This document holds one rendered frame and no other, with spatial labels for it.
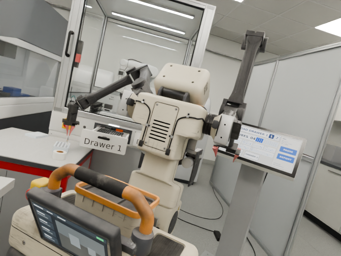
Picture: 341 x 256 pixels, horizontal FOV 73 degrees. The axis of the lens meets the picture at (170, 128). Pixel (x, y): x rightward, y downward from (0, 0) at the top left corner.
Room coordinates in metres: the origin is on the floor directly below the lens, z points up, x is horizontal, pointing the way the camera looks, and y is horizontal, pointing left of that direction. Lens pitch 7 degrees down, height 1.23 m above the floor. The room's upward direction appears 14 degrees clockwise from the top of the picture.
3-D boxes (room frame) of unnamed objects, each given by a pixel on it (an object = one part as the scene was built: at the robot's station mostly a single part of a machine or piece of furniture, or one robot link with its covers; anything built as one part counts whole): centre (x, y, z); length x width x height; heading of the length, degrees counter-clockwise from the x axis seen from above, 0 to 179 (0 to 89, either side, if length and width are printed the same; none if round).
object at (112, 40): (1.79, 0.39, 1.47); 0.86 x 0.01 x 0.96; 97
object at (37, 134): (1.60, 0.91, 0.77); 0.13 x 0.09 x 0.02; 172
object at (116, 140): (1.44, 0.39, 0.87); 0.29 x 0.02 x 0.11; 97
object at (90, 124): (2.24, 0.44, 0.87); 1.02 x 0.95 x 0.14; 97
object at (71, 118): (1.46, 0.63, 0.97); 0.10 x 0.07 x 0.07; 116
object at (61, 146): (1.42, 0.64, 0.78); 0.12 x 0.08 x 0.04; 20
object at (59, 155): (1.27, 0.58, 0.78); 0.07 x 0.07 x 0.04
